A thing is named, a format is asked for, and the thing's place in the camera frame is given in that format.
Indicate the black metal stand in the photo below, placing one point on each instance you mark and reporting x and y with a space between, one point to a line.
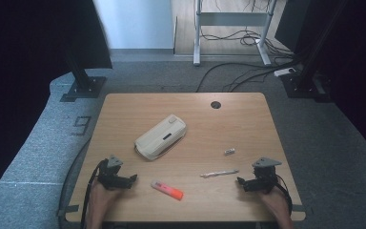
82 84
305 82

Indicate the person's left hand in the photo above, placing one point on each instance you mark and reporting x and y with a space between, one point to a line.
103 197

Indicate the small white eraser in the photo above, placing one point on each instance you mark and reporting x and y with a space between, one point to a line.
229 151

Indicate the orange highlighter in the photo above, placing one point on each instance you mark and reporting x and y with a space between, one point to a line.
167 190

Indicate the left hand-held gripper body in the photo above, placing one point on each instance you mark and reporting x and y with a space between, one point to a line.
109 176

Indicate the white pen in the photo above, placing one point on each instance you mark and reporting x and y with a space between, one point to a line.
219 173

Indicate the person's right hand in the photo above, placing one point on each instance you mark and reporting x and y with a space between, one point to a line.
274 202

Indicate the grey tape strip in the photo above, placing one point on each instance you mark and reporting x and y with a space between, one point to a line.
68 210
300 208

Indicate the cream pencil case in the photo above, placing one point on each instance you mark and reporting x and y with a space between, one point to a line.
160 136

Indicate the white power strip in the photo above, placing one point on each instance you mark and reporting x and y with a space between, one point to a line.
284 72

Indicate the black curtain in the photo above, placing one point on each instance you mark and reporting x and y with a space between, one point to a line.
28 47
355 47

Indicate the white desk frame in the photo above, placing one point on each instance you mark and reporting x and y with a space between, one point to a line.
232 19

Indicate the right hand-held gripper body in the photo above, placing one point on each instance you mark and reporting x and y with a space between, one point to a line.
265 179

